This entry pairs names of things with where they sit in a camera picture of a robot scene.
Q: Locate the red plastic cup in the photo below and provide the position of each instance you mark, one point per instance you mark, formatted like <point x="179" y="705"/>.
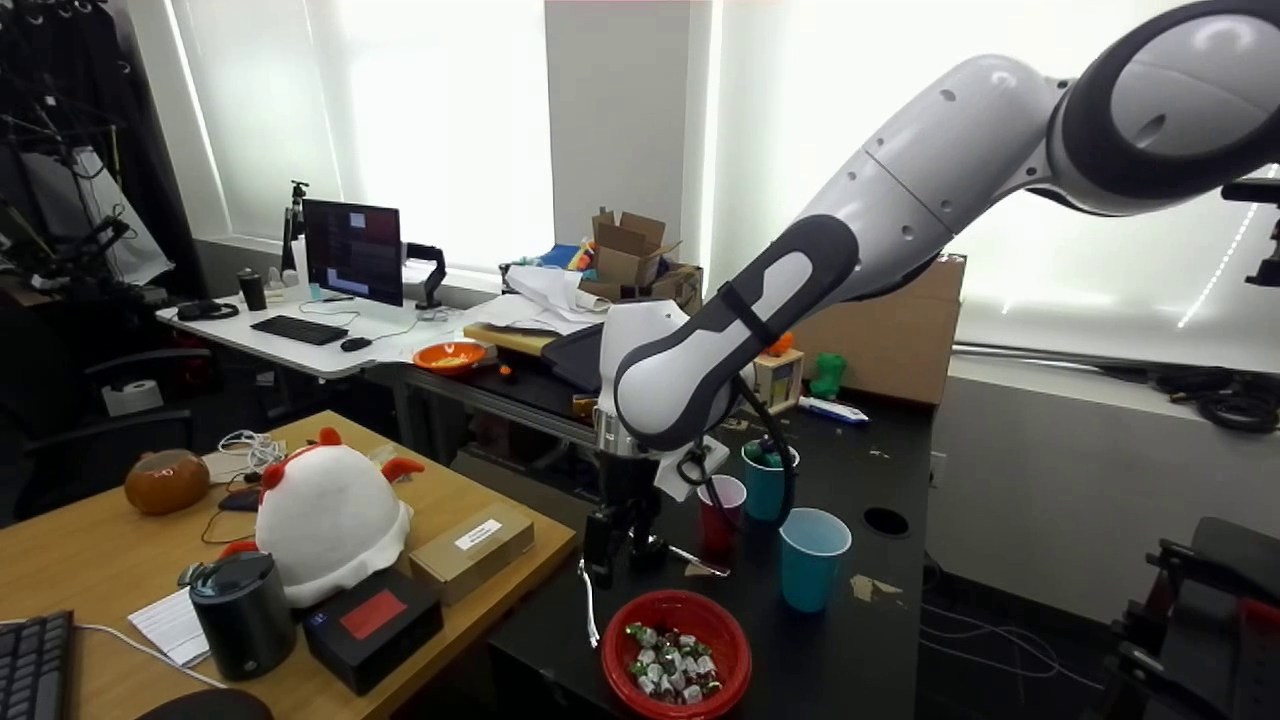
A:
<point x="720" y="505"/>

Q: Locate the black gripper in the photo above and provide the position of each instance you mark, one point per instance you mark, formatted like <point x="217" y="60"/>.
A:
<point x="623" y="519"/>

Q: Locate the brown round ball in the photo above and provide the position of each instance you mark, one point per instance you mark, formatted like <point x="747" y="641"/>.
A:
<point x="165" y="483"/>

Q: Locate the white paper stack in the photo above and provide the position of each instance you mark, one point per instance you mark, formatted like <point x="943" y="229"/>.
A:
<point x="541" y="302"/>

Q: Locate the pile of wrapped candies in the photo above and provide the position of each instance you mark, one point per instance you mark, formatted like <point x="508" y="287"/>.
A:
<point x="669" y="666"/>

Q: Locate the white plush toy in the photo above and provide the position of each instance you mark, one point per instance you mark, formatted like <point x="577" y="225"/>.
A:
<point x="329" y="519"/>

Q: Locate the black cylindrical speaker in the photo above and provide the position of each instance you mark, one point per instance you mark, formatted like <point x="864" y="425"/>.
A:
<point x="241" y="612"/>

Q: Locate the orange bowl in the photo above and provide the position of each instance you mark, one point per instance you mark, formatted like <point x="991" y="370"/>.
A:
<point x="448" y="356"/>

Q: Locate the black keyboard near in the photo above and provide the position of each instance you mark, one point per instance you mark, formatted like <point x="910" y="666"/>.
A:
<point x="39" y="666"/>

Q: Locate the red plastic bowl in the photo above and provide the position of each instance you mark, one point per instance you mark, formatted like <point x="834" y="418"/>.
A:
<point x="691" y="612"/>

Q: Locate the computer monitor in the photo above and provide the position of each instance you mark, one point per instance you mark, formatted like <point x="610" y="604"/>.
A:
<point x="352" y="248"/>

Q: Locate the brown cardboard box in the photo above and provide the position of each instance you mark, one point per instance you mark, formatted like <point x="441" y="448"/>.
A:
<point x="475" y="551"/>

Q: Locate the black keyboard far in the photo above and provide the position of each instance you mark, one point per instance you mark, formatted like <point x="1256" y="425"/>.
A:
<point x="302" y="330"/>

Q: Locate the black keyboard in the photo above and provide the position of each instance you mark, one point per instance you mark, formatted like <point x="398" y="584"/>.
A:
<point x="302" y="330"/>
<point x="39" y="666"/>

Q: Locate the empty teal plastic cup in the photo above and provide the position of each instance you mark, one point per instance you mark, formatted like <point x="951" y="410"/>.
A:
<point x="814" y="544"/>

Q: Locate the green toy figure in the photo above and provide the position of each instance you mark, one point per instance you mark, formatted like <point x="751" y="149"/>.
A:
<point x="826" y="375"/>

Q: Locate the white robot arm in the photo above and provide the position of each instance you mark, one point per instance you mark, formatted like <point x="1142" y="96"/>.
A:
<point x="1172" y="110"/>

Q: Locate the wooden desk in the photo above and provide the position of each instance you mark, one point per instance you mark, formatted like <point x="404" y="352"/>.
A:
<point x="103" y="563"/>

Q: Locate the white plastic fork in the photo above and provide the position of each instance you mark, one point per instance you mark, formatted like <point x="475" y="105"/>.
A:
<point x="695" y="567"/>

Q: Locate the orange toy ball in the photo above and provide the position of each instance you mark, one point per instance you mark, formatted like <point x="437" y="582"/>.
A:
<point x="780" y="347"/>

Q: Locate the black box red label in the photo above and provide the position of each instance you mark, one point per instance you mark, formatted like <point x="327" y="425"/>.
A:
<point x="368" y="630"/>

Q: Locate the brown cardboard sheet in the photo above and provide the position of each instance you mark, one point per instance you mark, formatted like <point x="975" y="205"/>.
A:
<point x="895" y="347"/>

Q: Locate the open cardboard box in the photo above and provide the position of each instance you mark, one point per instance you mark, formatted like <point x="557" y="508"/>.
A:
<point x="629" y="260"/>

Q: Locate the wooden toy box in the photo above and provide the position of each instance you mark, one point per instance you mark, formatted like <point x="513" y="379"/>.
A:
<point x="779" y="379"/>

